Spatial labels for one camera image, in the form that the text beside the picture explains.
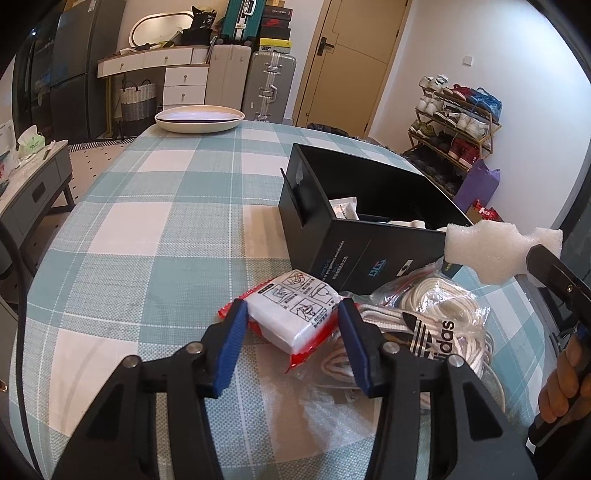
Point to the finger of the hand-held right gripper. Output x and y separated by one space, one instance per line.
554 272

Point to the red gift bag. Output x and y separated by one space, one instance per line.
489 213

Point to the grey refrigerator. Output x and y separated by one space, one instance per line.
78 69

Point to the purple bag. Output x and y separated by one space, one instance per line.
478 184

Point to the cream oval tray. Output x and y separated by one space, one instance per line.
198 122

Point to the white foam piece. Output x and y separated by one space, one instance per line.
406 224
489 251

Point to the logo bag white laces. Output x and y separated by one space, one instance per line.
429 337

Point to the green tissue box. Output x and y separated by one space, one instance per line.
31 145

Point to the stack of shoe boxes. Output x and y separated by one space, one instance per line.
275 27

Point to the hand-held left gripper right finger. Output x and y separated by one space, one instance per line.
355 341

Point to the red and white packet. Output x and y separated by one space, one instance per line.
286 314

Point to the beige suitcase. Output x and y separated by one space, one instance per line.
226 78

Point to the silver suitcase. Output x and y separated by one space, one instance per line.
268 87

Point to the white drawer dresser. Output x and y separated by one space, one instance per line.
180 78

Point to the grey side table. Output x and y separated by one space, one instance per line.
37 189

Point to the black bag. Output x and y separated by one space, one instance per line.
198 34

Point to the bamboo shoe rack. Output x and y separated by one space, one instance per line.
475 112

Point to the black glass cabinet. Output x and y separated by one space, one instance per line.
32 92

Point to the grey woven laundry basket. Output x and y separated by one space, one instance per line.
138 108

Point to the white printed pouch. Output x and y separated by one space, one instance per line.
344 210

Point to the oval mirror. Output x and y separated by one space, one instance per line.
157 25

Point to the person's right hand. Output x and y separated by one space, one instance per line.
561 383

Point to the tan wooden door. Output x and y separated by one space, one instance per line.
351 69

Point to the white countertop appliance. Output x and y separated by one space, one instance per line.
7 147

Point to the black cardboard box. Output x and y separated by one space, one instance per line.
351 249

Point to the striped floor mat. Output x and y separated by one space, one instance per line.
92 146

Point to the teal suitcase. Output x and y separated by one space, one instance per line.
238 23

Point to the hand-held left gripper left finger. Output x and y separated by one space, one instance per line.
233 337

